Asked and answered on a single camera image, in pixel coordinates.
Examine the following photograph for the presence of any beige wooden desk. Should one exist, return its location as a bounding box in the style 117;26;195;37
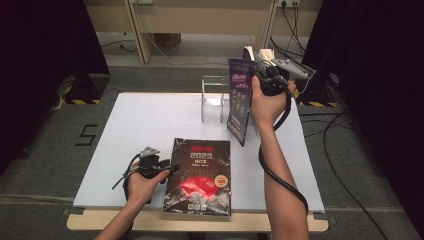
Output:
83;0;324;67

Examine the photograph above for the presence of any clear acrylic magazine rack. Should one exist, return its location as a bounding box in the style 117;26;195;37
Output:
200;75;234;124

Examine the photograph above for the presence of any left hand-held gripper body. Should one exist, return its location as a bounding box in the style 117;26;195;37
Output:
138;145;165;179

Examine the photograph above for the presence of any long black floor cable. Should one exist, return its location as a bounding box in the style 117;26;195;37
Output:
299;111;390;240

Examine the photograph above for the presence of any black cable bundle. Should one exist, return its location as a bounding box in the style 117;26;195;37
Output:
269;2;311;66

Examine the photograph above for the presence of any black and red magazine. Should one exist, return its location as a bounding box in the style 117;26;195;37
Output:
162;137;232;218

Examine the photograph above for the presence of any black curtain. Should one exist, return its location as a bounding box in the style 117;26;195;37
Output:
301;0;424;236
0;0;111;174

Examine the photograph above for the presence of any white magazine with picture grid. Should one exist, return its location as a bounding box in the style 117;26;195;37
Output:
250;48;277;135

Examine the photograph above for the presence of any thin black floor cable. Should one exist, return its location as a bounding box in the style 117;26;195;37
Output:
99;39;138;54

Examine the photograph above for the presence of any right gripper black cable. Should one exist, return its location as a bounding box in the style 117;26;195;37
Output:
258;88;309;214

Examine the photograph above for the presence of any black stand base striped tape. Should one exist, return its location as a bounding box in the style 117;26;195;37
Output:
293;71;339;108
62;73;111;105

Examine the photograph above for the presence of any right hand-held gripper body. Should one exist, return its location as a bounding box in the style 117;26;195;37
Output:
255;58;316;97

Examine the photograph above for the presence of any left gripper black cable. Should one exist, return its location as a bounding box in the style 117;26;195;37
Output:
111;152;143;202

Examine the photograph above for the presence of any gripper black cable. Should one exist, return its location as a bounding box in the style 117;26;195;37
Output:
111;152;143;202
258;88;309;214

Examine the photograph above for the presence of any person's left hand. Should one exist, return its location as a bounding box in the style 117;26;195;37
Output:
126;163;171;207

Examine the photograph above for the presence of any person's right hand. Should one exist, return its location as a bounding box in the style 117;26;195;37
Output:
249;75;297;131

